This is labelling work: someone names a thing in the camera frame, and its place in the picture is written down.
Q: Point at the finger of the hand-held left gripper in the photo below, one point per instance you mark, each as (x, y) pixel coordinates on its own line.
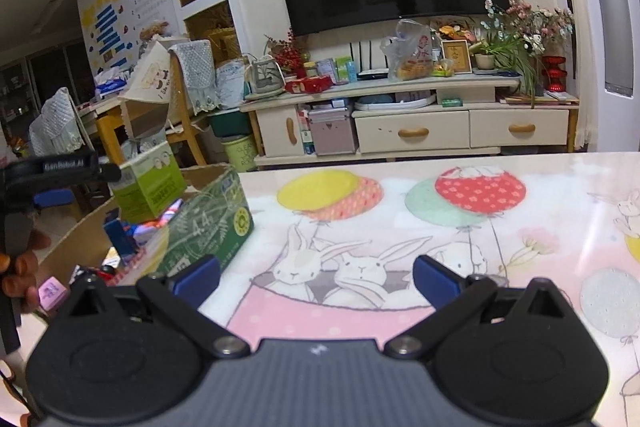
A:
(110, 173)

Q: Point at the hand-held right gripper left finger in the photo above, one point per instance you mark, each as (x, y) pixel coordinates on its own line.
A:
(197, 279)

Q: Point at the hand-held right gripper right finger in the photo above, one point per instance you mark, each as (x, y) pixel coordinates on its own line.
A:
(435, 279)

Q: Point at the green white carton box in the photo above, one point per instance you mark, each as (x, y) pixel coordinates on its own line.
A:
(150, 187)

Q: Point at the cardboard box green print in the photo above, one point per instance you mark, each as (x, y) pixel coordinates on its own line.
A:
(210, 217)

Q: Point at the blue carton box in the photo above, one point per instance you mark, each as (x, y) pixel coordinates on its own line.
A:
(120, 237)

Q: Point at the pink carton box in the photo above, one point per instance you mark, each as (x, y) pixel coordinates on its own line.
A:
(52, 292)

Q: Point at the person's left hand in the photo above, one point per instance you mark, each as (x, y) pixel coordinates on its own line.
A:
(27, 274)

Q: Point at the blue cushioned chair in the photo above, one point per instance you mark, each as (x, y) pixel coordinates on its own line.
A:
(52, 199)

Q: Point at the wooden dining table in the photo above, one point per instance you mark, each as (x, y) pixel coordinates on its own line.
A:
(107, 127)

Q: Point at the printed tablecloth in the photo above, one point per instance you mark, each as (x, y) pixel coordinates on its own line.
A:
(500, 257)

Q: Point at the blue white wipes pack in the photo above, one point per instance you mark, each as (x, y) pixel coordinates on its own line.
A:
(111, 89)

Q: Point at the dark green storage box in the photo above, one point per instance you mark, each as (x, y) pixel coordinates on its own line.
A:
(230, 124)

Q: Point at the light green bin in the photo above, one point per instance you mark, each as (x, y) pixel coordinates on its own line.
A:
(240, 154)

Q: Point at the wooden chair lace cover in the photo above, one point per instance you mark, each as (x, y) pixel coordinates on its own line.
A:
(195, 67)

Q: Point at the cream TV cabinet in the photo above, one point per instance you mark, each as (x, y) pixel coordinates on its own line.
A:
(415, 132)

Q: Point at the white printed paper sack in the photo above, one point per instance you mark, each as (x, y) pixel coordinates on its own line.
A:
(231, 82)

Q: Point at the pink storage case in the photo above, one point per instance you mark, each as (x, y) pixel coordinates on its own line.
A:
(332, 134)

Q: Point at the small green packet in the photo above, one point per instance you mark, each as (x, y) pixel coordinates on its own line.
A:
(451, 102)

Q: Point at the white oval tray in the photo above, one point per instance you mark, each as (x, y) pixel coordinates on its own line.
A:
(390, 103)

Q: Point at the tall drink carton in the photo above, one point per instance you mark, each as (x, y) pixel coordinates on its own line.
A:
(305, 132)

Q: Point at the white router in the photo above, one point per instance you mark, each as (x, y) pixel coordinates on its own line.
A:
(372, 74)

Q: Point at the red berry branches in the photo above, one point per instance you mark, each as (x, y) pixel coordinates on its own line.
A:
(289, 54)

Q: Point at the red snack packet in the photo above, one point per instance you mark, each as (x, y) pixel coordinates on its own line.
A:
(310, 85)

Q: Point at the small blue carton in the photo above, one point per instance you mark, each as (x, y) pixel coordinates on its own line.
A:
(352, 72)

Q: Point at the clear plastic snack bag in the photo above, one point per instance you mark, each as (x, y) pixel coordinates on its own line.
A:
(410, 57)

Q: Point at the potted spider plant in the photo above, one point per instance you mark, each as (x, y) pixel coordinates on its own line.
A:
(484, 61)

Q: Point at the small green carton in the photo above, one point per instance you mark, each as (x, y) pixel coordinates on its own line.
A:
(342, 69)

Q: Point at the red vase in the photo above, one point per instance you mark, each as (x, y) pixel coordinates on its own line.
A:
(554, 74)

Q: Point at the pink dried flower bouquet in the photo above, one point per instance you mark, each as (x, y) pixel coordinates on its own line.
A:
(535, 24)

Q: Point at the white standing air conditioner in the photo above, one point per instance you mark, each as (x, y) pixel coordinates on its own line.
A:
(607, 7)

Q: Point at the colourful wall stickers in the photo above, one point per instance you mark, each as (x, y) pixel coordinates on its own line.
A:
(107, 22)

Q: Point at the wooden picture frame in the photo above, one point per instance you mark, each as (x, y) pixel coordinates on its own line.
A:
(456, 57)

